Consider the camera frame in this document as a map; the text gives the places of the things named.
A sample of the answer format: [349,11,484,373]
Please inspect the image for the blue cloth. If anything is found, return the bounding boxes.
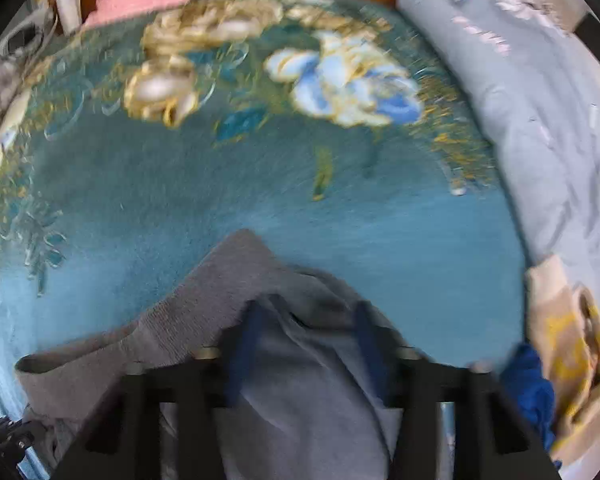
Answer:
[500,344,563,467]

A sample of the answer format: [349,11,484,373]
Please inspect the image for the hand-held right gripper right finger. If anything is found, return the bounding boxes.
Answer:
[355,301,562,480]

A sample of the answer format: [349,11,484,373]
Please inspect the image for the teal floral blanket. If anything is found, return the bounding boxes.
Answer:
[0,0,531,480]

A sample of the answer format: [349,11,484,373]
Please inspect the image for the beige and yellow cloth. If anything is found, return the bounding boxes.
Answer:
[525,255,600,471]

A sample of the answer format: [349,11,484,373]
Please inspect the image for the grey sweater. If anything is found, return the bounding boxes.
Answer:
[15,229,453,480]

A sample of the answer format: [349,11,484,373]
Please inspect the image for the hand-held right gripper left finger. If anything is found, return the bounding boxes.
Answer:
[55,302,269,480]

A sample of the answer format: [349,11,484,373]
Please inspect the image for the light blue floral duvet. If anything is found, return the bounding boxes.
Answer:
[397,0,600,341]

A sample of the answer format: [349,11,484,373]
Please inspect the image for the white cloth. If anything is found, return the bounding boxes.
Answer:
[47,0,88,36]

